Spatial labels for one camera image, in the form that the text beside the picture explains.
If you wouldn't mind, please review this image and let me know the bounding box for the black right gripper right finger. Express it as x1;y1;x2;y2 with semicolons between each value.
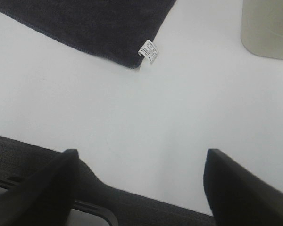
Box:
203;149;283;226

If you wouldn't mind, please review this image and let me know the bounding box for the dark grey robot base edge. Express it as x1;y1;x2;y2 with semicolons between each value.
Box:
0;136;215;226

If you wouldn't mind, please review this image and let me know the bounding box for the beige storage bin grey rim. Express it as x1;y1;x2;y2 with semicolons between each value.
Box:
241;0;283;60

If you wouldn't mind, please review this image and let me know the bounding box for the dark grey towel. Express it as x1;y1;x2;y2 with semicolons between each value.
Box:
0;0;175;69

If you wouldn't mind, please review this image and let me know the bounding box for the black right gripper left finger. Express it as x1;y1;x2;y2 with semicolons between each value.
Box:
0;149;79;226

